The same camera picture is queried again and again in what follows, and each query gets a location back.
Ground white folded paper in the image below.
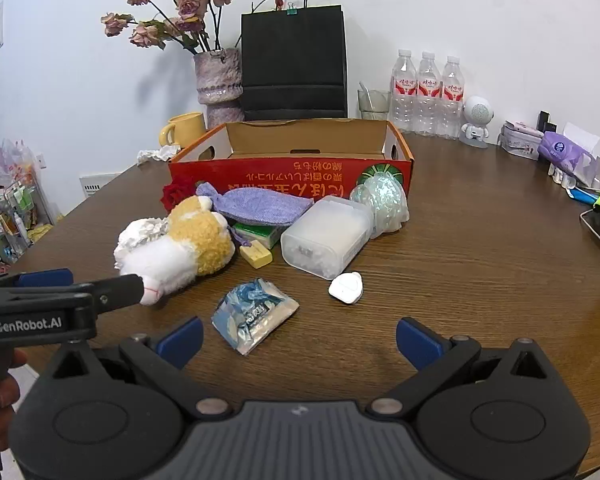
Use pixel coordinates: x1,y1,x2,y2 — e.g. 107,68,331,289
562,122,600,154

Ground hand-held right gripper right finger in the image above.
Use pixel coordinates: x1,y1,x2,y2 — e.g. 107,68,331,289
366,316,557,419

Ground yellow block eraser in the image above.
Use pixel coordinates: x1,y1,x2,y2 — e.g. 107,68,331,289
240,241,274,267

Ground yellow mug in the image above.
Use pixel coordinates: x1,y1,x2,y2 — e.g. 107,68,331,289
160,112,209,151

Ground translucent plastic storage box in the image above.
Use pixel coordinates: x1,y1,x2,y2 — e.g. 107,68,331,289
280,195,375,280

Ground small white bottles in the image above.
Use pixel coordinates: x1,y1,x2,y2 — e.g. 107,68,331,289
547,165,579,189

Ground purple tissue pack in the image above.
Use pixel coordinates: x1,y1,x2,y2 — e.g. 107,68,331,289
537,131,599,186

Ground blue white tube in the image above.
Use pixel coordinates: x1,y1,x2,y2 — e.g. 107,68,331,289
565,187,600,206

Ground crumpled white paper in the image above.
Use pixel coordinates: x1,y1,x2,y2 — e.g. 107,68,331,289
137,144,182,164

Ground iridescent plastic ball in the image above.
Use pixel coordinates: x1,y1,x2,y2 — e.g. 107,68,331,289
349,170,411,240

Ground red fabric rose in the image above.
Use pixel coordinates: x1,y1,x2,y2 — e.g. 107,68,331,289
161,182,197,212

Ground blue silver snack packet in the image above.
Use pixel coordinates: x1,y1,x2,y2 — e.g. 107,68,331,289
211,277,301,357

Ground white robot figurine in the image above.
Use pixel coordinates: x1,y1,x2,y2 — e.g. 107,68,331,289
459,95,496,149

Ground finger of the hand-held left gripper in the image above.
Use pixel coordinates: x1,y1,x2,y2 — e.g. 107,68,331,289
91,273,147,312
0,268,75,292

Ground person's left hand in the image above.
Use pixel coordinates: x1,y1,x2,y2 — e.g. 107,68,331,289
0,350,29,454

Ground shelf rack with toiletries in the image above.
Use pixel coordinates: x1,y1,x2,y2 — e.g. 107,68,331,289
0,132,57,279

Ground clear drinking glass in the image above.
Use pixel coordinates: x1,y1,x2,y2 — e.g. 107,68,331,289
357,89,392,122

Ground black paper bag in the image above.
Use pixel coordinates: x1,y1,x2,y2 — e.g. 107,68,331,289
240,0,349,122

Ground red orange cardboard box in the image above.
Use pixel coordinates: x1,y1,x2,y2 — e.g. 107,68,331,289
168,119,414,202

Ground green paper box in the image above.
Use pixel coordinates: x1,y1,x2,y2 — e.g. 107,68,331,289
231,222,287,251

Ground dried pink rose bouquet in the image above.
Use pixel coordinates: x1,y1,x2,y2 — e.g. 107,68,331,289
100,0,237,56

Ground white box on floor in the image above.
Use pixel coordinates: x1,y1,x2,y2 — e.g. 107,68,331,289
79,172,124,196

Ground purple speckled vase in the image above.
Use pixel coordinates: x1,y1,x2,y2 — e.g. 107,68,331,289
193,48,245,131

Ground purple drawstring pouch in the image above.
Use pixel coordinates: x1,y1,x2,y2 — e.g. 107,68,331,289
196,182,315,226

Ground orange white plush dog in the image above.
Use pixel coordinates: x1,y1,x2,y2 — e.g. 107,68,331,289
121,195,237,307

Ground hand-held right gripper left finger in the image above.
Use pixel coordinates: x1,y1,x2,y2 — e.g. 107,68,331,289
40,316,233,423

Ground white pink tissue pack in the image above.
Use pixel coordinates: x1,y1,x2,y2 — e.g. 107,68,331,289
499,121,546,161

